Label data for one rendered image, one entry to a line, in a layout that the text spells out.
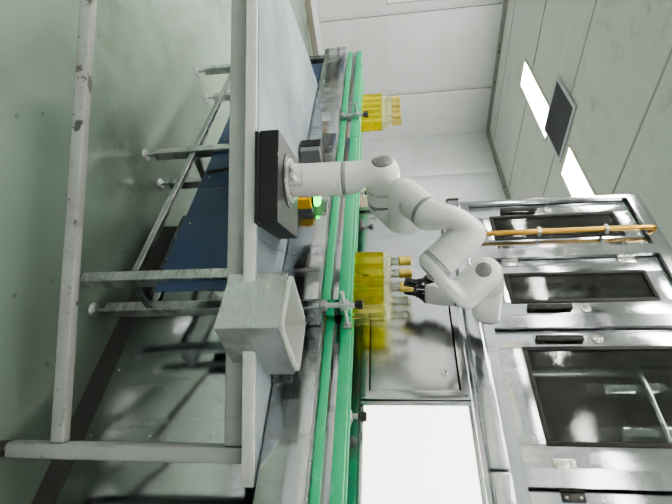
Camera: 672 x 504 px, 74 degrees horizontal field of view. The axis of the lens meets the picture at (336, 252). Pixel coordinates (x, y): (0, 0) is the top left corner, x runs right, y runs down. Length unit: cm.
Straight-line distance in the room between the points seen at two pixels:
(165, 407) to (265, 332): 65
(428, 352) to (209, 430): 74
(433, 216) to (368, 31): 623
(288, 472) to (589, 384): 95
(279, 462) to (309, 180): 73
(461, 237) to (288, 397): 62
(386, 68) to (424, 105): 88
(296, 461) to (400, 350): 53
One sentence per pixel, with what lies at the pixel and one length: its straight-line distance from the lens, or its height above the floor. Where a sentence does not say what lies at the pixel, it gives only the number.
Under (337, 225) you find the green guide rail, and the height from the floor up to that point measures 91.
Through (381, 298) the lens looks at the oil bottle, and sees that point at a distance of 147.
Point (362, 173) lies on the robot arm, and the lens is 123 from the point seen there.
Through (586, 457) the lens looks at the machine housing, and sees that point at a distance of 153.
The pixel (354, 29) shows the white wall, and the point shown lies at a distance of 721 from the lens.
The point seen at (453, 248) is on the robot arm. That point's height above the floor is 124.
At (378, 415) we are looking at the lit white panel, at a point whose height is 104.
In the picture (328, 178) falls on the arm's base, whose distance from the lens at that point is 124.
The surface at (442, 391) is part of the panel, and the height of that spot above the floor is 123.
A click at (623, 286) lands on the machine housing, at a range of 191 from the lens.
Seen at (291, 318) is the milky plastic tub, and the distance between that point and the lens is 131.
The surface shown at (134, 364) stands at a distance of 180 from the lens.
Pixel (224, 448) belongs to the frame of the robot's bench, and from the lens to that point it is 129.
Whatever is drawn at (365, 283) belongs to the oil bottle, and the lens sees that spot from 151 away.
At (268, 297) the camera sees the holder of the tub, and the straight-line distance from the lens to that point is 113.
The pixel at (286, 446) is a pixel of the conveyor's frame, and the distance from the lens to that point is 124.
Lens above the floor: 111
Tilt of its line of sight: 7 degrees down
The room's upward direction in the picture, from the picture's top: 88 degrees clockwise
